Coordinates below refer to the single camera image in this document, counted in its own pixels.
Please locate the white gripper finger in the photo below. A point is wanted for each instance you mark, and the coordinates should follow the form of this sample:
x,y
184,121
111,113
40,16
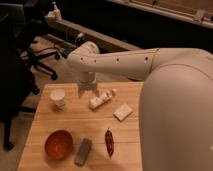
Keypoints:
x,y
80,92
96,92

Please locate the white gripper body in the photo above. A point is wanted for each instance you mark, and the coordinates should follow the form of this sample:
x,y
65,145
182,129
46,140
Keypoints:
x,y
87,81

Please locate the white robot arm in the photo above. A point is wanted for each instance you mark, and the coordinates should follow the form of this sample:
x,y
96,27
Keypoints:
x,y
176,101

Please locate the white paper cup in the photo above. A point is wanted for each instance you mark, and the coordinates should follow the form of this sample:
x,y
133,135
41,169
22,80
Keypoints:
x,y
57,96

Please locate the red chili pepper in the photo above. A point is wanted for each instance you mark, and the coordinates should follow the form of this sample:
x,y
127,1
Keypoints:
x,y
109,141

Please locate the grey rectangular sponge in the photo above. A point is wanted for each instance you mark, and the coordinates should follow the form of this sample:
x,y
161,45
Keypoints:
x,y
83,152

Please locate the red bowl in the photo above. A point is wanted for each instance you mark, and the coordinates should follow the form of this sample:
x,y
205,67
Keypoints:
x,y
58,145

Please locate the black office chair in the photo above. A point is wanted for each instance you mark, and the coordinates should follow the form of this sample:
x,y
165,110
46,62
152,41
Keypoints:
x,y
20,23

